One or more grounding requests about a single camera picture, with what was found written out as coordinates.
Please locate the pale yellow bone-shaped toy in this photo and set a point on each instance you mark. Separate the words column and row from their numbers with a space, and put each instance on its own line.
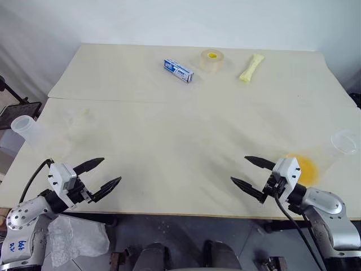
column 251, row 68

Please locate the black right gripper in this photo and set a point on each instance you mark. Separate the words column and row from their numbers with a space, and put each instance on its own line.
column 275, row 188

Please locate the clear tape roll yellow core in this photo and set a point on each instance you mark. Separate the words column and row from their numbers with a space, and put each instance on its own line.
column 212, row 60

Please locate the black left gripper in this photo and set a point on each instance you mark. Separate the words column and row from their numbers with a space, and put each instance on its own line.
column 76, row 192

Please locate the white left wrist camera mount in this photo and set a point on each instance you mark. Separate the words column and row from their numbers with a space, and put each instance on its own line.
column 59, row 178

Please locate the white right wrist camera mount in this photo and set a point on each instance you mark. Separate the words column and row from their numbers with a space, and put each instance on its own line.
column 288, row 176

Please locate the large frosted plastic bottle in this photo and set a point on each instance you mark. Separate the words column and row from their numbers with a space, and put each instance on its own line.
column 32, row 135

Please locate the crumpled clear plastic wrap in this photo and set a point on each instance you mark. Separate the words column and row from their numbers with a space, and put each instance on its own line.
column 74, row 240

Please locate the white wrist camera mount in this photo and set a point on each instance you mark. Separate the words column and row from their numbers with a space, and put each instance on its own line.
column 59, row 178
column 288, row 176

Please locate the rusty metal bracket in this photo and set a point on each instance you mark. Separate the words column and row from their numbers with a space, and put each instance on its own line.
column 275, row 264
column 117, row 261

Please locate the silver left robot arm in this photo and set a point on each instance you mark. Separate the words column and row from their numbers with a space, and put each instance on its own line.
column 26, row 212

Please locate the blue and white toothpaste box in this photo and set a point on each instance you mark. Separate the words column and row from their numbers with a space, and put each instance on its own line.
column 178, row 70

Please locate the black metal stand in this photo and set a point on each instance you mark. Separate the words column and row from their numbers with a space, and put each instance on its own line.
column 17, row 108

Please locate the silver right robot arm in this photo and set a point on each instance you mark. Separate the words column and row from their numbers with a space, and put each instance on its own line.
column 328, row 210

